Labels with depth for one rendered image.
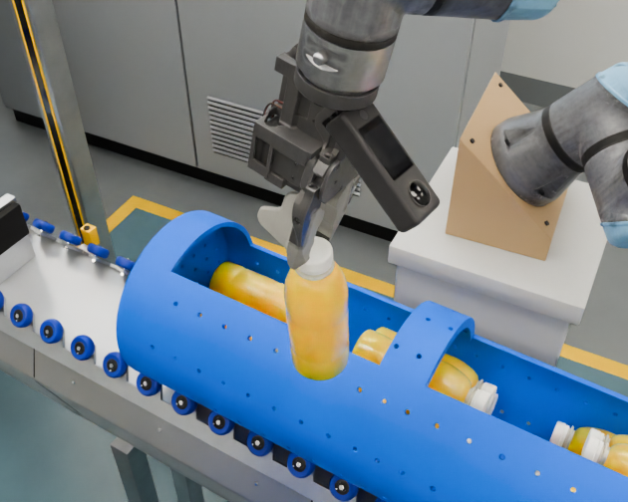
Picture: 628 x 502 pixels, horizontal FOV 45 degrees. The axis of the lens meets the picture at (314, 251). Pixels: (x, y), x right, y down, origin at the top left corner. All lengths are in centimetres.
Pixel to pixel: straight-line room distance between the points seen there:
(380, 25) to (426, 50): 186
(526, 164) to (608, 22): 250
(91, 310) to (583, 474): 94
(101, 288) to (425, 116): 138
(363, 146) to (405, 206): 6
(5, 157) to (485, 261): 277
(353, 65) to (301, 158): 10
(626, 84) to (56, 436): 194
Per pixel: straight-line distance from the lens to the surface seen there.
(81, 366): 142
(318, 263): 74
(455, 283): 125
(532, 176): 119
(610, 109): 114
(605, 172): 111
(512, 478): 96
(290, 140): 65
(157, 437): 137
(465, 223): 126
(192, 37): 288
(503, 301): 126
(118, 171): 343
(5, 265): 160
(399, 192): 63
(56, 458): 246
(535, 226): 123
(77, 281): 157
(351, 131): 63
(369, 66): 60
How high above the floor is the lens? 198
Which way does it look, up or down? 43 degrees down
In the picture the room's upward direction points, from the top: straight up
